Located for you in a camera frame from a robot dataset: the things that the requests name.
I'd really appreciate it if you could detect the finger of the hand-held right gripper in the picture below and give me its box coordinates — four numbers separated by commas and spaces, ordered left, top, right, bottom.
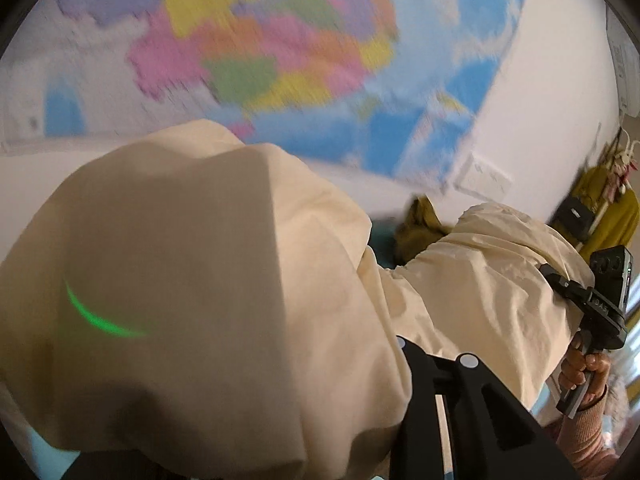
539, 262, 594, 306

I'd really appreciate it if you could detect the olive green garment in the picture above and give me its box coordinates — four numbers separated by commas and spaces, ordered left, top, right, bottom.
392, 195, 453, 266

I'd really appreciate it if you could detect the colourful wall map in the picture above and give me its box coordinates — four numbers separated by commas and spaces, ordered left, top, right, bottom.
0, 0, 528, 186

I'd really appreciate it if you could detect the cream large jacket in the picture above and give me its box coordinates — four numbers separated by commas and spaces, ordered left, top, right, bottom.
0, 119, 596, 480

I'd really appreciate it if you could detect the white paper sheet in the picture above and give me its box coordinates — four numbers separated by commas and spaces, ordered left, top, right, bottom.
605, 7, 640, 116

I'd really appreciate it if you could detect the black handbag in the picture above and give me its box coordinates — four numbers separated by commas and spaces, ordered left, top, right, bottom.
550, 195, 601, 241

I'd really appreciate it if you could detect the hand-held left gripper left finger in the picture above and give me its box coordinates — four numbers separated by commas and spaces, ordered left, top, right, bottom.
65, 452, 171, 480

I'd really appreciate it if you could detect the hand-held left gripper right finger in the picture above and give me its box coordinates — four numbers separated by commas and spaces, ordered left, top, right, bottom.
390, 337, 581, 480

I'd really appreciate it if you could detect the person's right hand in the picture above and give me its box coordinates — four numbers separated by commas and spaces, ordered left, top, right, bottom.
558, 336, 612, 411

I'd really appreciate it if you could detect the yellow hanging garment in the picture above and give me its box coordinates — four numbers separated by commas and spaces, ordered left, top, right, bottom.
570, 165, 640, 266

